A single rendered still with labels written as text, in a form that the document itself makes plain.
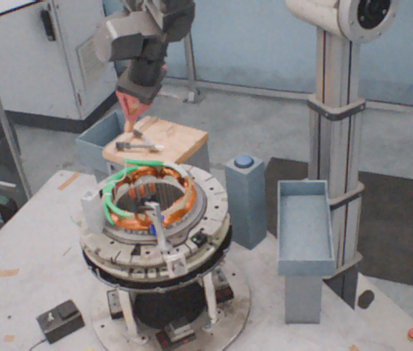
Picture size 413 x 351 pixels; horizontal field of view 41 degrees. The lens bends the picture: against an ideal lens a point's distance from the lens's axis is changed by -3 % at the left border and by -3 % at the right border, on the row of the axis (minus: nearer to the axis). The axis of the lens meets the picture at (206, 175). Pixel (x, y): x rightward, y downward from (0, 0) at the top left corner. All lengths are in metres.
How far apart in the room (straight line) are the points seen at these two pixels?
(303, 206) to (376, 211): 1.60
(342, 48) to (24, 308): 0.99
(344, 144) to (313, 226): 0.26
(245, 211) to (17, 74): 2.53
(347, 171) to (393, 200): 1.50
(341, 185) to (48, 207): 0.89
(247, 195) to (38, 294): 0.60
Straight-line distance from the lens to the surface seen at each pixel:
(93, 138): 1.59
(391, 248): 2.67
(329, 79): 1.30
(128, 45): 0.92
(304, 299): 1.29
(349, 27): 1.16
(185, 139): 1.45
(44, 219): 1.77
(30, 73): 3.66
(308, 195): 1.31
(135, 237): 1.12
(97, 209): 1.13
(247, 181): 1.38
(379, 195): 2.96
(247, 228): 1.48
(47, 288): 1.55
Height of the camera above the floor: 1.84
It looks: 36 degrees down
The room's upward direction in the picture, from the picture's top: 7 degrees counter-clockwise
